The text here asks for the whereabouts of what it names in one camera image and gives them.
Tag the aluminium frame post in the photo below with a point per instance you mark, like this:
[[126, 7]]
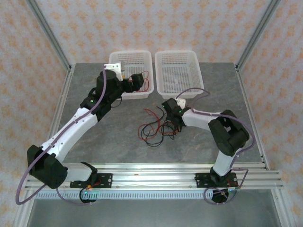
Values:
[[50, 35], [258, 33]]

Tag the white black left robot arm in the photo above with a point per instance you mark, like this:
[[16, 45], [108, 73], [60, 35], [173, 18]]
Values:
[[68, 127]]

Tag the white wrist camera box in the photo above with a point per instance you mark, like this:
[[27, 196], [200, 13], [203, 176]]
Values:
[[181, 102], [113, 67]]

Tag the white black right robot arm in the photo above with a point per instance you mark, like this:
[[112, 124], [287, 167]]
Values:
[[196, 118]]

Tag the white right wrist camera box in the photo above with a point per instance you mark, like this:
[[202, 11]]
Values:
[[181, 102]]

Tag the aluminium frame leg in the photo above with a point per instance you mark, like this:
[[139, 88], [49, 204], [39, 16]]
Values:
[[282, 210], [22, 210]]

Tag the wide aluminium mounting rail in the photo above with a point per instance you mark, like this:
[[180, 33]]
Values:
[[154, 176]]

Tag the grey metal panel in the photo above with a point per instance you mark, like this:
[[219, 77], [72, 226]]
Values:
[[151, 214]]

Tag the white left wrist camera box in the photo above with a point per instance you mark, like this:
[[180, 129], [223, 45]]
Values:
[[113, 67]]

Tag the white perforated plastic basket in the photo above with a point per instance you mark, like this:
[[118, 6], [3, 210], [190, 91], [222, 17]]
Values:
[[177, 71], [113, 56]]

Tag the aluminium side frame rail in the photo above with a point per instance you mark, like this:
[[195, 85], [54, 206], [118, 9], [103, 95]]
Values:
[[251, 113], [62, 99]]

